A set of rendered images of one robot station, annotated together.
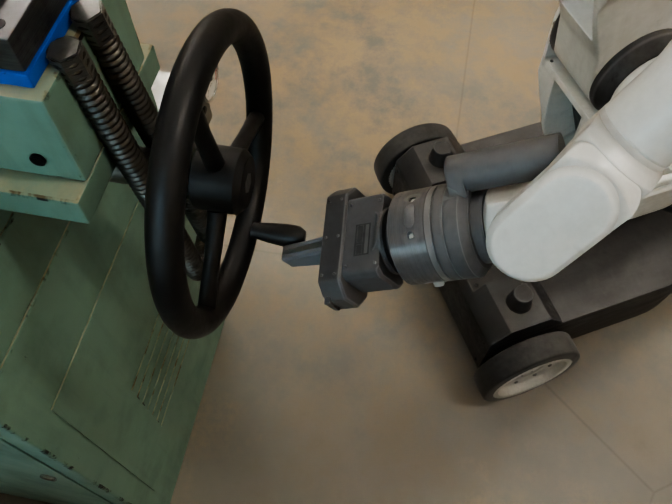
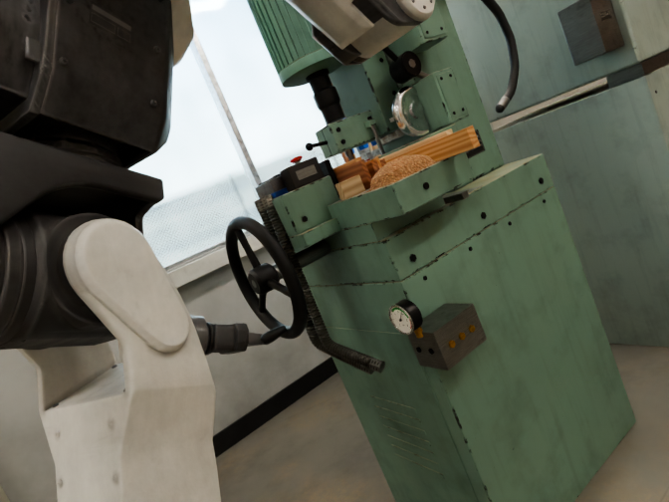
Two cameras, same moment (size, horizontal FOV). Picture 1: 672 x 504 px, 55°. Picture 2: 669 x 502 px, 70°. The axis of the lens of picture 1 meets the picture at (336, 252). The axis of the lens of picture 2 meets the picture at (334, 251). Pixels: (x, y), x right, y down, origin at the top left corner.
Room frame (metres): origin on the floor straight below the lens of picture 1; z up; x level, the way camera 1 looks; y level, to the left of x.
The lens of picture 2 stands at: (1.24, -0.45, 0.95)
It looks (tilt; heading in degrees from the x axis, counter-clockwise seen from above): 8 degrees down; 139
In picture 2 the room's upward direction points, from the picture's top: 23 degrees counter-clockwise
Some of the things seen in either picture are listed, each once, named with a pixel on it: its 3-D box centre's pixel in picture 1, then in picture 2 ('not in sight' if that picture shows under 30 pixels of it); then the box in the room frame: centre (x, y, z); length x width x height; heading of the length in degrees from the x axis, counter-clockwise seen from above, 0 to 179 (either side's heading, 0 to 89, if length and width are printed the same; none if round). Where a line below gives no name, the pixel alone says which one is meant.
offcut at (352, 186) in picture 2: not in sight; (349, 187); (0.53, 0.28, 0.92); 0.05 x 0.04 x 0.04; 61
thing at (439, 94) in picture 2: not in sight; (438, 101); (0.60, 0.59, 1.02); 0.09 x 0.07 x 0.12; 169
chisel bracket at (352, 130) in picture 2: not in sight; (349, 136); (0.42, 0.46, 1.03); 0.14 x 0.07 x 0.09; 79
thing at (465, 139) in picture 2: not in sight; (384, 170); (0.52, 0.42, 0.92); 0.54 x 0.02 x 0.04; 169
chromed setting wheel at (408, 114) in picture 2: not in sight; (413, 112); (0.56, 0.54, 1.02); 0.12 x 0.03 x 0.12; 79
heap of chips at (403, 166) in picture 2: not in sight; (399, 167); (0.65, 0.30, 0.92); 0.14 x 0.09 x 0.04; 79
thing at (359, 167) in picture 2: not in sight; (339, 183); (0.44, 0.34, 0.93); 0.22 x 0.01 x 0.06; 169
